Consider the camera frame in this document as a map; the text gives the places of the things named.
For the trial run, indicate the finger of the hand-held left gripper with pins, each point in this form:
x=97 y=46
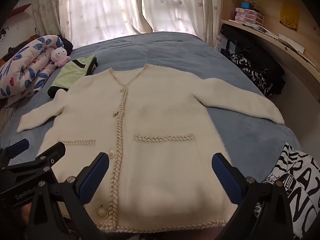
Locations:
x=17 y=148
x=53 y=155

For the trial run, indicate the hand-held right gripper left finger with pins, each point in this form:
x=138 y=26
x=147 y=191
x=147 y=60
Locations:
x=96 y=170

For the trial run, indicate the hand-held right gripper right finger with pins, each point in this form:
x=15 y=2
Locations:
x=225 y=172

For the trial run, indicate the white fluffy cardigan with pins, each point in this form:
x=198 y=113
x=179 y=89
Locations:
x=162 y=120

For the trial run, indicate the dark clothes pile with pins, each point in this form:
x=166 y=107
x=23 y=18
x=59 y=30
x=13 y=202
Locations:
x=17 y=46

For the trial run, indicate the black white printed garment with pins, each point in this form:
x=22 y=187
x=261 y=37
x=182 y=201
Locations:
x=297 y=180

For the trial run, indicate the floral quilt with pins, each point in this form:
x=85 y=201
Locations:
x=25 y=65

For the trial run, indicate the green and black garment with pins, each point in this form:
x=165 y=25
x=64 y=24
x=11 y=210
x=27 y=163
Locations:
x=72 y=72

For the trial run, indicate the black and white patterned cloth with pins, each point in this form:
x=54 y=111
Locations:
x=257 y=80

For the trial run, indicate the white and pink plush cat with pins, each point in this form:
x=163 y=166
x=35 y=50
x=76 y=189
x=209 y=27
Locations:
x=58 y=55

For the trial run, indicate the black fuzzy cloth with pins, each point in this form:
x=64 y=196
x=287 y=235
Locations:
x=67 y=45

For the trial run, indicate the white cardboard box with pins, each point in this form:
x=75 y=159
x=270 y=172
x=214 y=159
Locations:
x=221 y=43

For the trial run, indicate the blue bed blanket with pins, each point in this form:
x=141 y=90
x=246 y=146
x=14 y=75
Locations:
x=175 y=52

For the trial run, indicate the papers on desk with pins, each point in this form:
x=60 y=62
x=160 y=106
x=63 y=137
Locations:
x=287 y=41

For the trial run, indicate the white floral sheer curtain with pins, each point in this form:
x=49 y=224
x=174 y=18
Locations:
x=180 y=5
x=100 y=10

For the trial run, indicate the pink drawer organizer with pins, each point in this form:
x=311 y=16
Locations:
x=248 y=16

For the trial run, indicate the blue toy box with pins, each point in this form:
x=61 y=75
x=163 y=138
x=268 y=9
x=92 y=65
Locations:
x=247 y=5

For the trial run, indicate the yellow cloth item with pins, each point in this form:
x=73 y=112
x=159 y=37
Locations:
x=289 y=16

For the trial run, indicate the face wall sticker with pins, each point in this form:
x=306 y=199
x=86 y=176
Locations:
x=3 y=35

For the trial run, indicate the red wall shelf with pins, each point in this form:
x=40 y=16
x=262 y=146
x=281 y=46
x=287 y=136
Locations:
x=21 y=10

